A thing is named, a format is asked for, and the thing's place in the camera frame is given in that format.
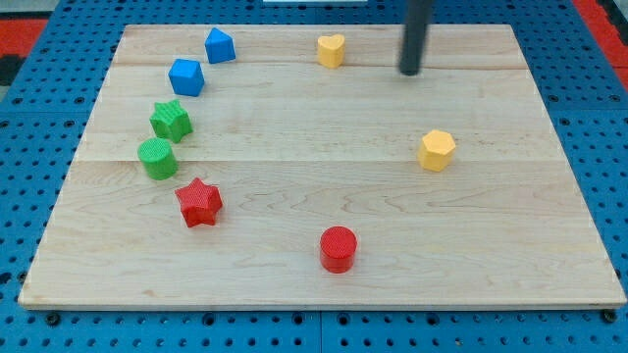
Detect yellow hexagon block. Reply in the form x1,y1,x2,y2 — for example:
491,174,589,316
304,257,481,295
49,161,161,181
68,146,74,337
417,129,456,172

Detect red cylinder block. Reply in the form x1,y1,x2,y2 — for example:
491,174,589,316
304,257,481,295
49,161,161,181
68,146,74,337
320,226,357,274

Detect light wooden board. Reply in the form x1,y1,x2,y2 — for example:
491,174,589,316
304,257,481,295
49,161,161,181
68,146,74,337
19,25,626,311

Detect red star block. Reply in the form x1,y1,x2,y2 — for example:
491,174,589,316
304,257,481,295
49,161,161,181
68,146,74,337
175,177,223,227

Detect yellow heart block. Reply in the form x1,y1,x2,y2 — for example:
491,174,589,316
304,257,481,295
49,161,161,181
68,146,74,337
317,33,345,69

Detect green cylinder block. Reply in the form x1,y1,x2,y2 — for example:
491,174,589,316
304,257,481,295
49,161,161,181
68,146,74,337
137,137,179,180

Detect green star block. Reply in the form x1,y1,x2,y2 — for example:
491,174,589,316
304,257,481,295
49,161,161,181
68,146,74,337
149,99,193,143

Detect blue triangle block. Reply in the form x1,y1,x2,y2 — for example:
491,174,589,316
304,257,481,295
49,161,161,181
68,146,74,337
204,27,236,64

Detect blue cube block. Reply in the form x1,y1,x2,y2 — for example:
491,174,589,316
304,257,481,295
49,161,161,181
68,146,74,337
168,59,205,96

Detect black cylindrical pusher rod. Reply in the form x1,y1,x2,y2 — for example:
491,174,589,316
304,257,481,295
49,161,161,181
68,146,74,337
398,0,434,76

